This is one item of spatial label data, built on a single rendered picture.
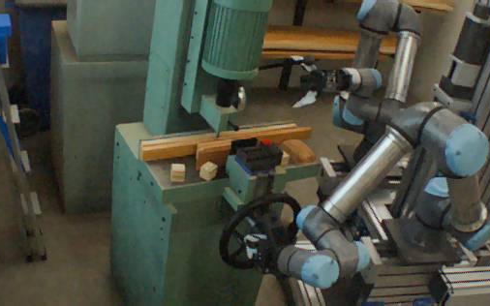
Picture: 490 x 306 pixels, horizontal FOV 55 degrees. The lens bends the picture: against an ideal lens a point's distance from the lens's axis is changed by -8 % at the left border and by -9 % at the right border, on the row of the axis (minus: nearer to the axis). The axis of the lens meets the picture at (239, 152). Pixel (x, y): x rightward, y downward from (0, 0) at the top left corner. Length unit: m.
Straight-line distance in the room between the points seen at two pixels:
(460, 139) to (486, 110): 0.56
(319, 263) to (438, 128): 0.42
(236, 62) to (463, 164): 0.71
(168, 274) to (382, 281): 0.72
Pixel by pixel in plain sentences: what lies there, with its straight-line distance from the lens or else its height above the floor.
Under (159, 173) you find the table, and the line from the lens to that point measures 1.58.
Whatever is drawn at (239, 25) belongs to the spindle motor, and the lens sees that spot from 1.48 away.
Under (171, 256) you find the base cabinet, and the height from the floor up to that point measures 0.62.
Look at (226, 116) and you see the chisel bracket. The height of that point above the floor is 1.05.
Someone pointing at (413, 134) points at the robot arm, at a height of 1.28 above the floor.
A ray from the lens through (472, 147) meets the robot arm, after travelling 1.22.
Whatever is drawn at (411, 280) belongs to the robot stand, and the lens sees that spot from 1.79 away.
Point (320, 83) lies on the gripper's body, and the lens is 1.59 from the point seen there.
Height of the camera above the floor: 1.78
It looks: 30 degrees down
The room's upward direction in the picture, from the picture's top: 11 degrees clockwise
